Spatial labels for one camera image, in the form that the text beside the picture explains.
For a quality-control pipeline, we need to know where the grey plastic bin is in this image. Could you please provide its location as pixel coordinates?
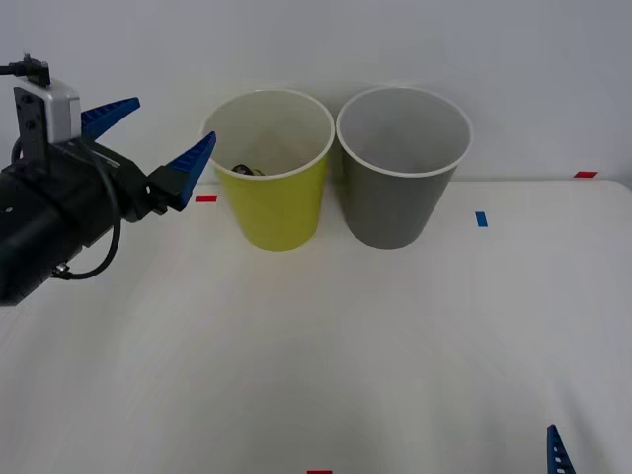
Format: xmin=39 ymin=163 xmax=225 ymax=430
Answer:
xmin=335 ymin=86 xmax=474 ymax=251

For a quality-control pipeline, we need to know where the yellow-green plastic bin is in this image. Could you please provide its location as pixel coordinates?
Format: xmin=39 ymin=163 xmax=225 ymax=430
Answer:
xmin=198 ymin=88 xmax=337 ymax=253

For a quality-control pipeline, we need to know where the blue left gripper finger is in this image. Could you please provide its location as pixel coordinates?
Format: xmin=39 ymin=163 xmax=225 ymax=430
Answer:
xmin=80 ymin=96 xmax=141 ymax=145
xmin=145 ymin=130 xmax=218 ymax=214

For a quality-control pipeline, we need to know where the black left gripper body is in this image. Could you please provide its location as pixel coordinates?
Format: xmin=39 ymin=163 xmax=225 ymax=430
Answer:
xmin=46 ymin=139 xmax=167 ymax=248

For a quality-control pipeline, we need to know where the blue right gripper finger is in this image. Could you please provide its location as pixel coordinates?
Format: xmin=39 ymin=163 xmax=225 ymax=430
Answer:
xmin=545 ymin=424 xmax=577 ymax=474

